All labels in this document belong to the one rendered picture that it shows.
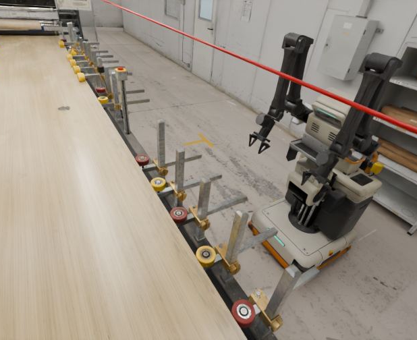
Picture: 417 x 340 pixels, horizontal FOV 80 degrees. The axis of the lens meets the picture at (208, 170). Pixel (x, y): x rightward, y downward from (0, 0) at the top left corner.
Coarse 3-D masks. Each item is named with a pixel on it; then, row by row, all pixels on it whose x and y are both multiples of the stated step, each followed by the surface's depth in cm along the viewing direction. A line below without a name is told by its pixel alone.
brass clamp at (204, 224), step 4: (196, 204) 128; (192, 208) 126; (196, 208) 126; (188, 212) 128; (192, 212) 124; (196, 212) 124; (196, 216) 122; (196, 220) 121; (204, 220) 120; (196, 224) 123; (200, 224) 119; (204, 224) 119; (208, 224) 120; (200, 228) 120; (204, 228) 120
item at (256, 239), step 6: (258, 234) 120; (264, 234) 120; (270, 234) 121; (276, 234) 124; (246, 240) 116; (252, 240) 117; (258, 240) 117; (264, 240) 120; (240, 246) 113; (246, 246) 114; (252, 246) 117; (240, 252) 114; (216, 258) 107; (216, 264) 107; (204, 270) 104
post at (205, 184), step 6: (204, 180) 106; (210, 180) 107; (204, 186) 107; (210, 186) 109; (204, 192) 109; (198, 198) 115; (204, 198) 112; (198, 204) 117; (204, 204) 114; (198, 210) 118; (204, 210) 117; (198, 216) 120; (204, 216) 119; (198, 234) 126
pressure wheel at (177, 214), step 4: (176, 208) 119; (180, 208) 119; (184, 208) 119; (172, 212) 116; (176, 212) 117; (180, 212) 117; (184, 212) 117; (172, 216) 115; (176, 216) 115; (180, 216) 116; (184, 216) 116; (176, 220) 114; (180, 220) 114; (184, 220) 116
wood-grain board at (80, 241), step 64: (0, 64) 262; (64, 64) 283; (0, 128) 162; (64, 128) 170; (0, 192) 117; (64, 192) 121; (128, 192) 126; (0, 256) 92; (64, 256) 94; (128, 256) 97; (192, 256) 100; (0, 320) 75; (64, 320) 77; (128, 320) 79; (192, 320) 81
